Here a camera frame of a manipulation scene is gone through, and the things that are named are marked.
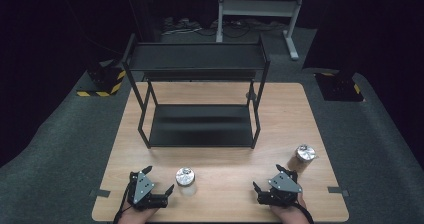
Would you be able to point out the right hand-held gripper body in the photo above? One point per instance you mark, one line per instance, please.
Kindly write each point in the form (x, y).
(283, 185)

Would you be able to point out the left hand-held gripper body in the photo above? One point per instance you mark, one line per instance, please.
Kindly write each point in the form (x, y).
(144, 187)

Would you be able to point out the glass jar with brown powder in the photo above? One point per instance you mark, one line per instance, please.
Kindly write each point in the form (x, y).
(304, 154)

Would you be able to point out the black metal two-tier rack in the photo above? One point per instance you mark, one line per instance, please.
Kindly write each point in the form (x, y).
(200, 120)

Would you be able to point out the person's right hand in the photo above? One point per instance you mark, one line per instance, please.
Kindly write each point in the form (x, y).
(289, 214)

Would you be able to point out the person's left hand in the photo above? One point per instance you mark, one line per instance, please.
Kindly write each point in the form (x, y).
(136, 215)

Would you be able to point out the grey tape strip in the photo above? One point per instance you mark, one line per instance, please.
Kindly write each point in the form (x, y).
(99, 193)
(338, 190)

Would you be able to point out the black yellow striped stand base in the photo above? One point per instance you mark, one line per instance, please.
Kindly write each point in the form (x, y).
(103, 80)
(340, 87)

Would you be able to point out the white metal stand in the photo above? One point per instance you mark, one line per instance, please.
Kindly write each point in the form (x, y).
(260, 8)

